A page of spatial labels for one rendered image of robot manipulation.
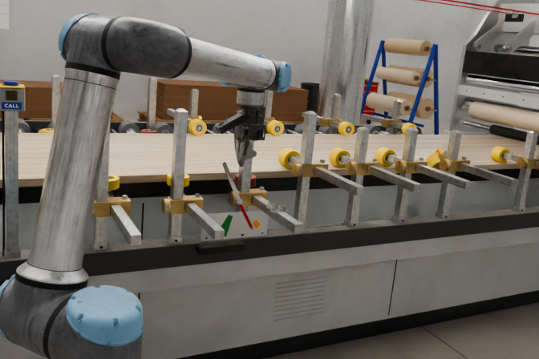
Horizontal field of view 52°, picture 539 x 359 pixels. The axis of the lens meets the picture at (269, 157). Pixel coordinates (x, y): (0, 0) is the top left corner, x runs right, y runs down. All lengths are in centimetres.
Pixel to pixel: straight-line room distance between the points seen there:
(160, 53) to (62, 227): 42
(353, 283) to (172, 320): 88
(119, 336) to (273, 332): 149
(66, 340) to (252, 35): 889
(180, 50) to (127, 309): 54
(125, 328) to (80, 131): 41
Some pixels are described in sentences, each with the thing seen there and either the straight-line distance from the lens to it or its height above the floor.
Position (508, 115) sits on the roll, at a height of 106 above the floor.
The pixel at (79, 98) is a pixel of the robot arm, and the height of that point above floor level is 126.
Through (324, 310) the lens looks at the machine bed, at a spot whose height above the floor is 21.
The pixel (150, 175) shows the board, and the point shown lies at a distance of 204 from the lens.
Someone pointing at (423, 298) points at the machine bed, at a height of 18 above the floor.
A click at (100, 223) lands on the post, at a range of 186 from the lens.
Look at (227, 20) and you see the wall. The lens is 966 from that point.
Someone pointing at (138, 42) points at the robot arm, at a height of 139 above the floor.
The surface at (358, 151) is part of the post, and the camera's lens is 221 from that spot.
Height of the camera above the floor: 142
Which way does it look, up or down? 12 degrees down
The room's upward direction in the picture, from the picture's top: 5 degrees clockwise
